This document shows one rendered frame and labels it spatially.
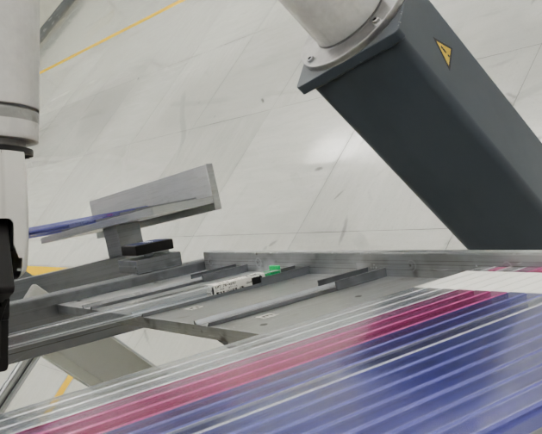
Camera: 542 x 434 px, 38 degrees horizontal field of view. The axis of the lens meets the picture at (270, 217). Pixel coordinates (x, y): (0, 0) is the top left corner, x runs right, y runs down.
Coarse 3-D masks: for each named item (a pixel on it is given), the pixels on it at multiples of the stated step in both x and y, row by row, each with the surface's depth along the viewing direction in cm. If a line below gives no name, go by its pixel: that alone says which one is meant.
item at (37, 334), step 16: (272, 272) 78; (192, 288) 74; (208, 288) 74; (128, 304) 70; (144, 304) 70; (160, 304) 71; (176, 304) 72; (64, 320) 66; (80, 320) 66; (96, 320) 67; (112, 320) 68; (16, 336) 63; (32, 336) 64; (48, 336) 65
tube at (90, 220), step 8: (88, 216) 114; (96, 216) 115; (104, 216) 116; (48, 224) 110; (56, 224) 111; (64, 224) 112; (72, 224) 113; (80, 224) 113; (88, 224) 114; (32, 232) 109; (40, 232) 109
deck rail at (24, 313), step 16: (160, 272) 93; (176, 272) 94; (192, 272) 96; (80, 288) 87; (96, 288) 88; (112, 288) 89; (16, 304) 83; (32, 304) 84; (48, 304) 85; (16, 320) 83; (32, 320) 84; (48, 320) 85; (64, 336) 86; (80, 336) 87; (96, 336) 88; (112, 336) 89; (16, 352) 83; (32, 352) 84; (48, 352) 85
